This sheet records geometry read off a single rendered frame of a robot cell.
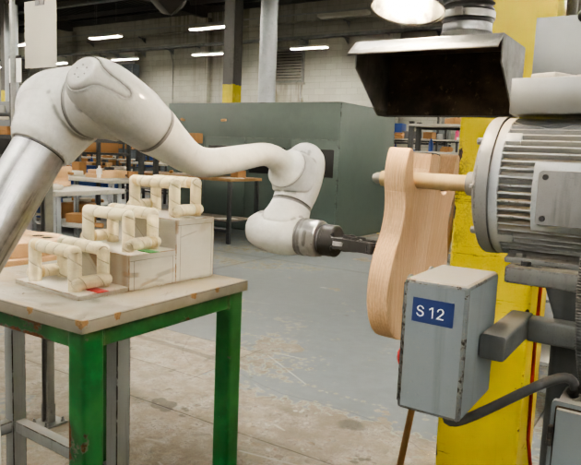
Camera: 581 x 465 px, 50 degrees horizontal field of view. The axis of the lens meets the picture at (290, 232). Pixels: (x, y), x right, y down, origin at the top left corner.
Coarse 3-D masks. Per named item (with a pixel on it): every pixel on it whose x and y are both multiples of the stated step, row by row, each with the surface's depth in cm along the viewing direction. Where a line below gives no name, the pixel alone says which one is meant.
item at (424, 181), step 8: (384, 176) 129; (416, 176) 125; (424, 176) 125; (432, 176) 124; (440, 176) 123; (448, 176) 122; (456, 176) 121; (464, 176) 121; (384, 184) 130; (416, 184) 125; (424, 184) 124; (432, 184) 124; (440, 184) 123; (448, 184) 122; (456, 184) 121; (464, 184) 120
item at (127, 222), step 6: (126, 216) 160; (132, 216) 161; (126, 222) 161; (132, 222) 161; (126, 228) 161; (132, 228) 161; (126, 234) 161; (132, 234) 162; (126, 240) 161; (126, 252) 162; (132, 252) 162
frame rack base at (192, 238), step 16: (144, 224) 177; (160, 224) 173; (176, 224) 169; (192, 224) 174; (208, 224) 179; (176, 240) 170; (192, 240) 174; (208, 240) 180; (176, 256) 170; (192, 256) 175; (208, 256) 181; (176, 272) 171; (192, 272) 176; (208, 272) 181
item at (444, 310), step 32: (416, 288) 92; (448, 288) 89; (480, 288) 92; (416, 320) 92; (448, 320) 89; (480, 320) 94; (416, 352) 92; (448, 352) 90; (416, 384) 93; (448, 384) 90; (480, 384) 98; (544, 384) 99; (576, 384) 98; (448, 416) 91; (480, 416) 101
